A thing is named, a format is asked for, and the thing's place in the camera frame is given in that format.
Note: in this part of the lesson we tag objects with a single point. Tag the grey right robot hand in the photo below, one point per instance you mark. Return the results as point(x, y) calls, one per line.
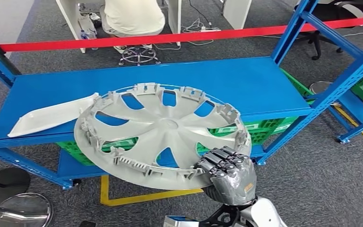
point(231, 181)

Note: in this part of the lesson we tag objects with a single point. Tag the grey plastic wheel cover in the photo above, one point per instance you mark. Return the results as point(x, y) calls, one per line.
point(169, 125)

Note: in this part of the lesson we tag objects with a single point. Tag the long blue metal shelf rack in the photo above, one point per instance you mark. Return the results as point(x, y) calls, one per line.
point(200, 78)

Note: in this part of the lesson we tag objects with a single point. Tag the white curved plastic part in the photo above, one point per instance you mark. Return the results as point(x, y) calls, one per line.
point(50, 117)

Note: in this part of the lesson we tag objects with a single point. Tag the round silver stool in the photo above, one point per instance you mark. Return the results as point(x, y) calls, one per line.
point(320, 87)

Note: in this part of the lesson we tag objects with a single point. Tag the white power strip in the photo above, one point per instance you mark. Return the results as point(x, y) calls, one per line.
point(210, 30)

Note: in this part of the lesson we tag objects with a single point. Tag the red barrier tape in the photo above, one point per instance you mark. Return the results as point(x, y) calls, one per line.
point(169, 38)

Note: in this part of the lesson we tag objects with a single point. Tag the chrome base swivel stool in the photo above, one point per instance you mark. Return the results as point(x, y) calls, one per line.
point(139, 55)

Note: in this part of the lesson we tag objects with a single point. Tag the white desk side panel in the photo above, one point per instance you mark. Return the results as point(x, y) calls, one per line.
point(236, 12)

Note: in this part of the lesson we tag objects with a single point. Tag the person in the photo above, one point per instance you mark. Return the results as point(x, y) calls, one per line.
point(131, 15)

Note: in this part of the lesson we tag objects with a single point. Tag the black office chair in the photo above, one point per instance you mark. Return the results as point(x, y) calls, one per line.
point(325, 9)

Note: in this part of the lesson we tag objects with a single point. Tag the clear water bottle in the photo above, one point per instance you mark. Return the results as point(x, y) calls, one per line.
point(90, 39)

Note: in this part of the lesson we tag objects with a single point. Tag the black rounded floor object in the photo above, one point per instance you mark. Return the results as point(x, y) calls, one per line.
point(3, 185)

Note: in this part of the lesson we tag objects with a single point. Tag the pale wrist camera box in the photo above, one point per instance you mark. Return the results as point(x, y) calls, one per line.
point(181, 221)

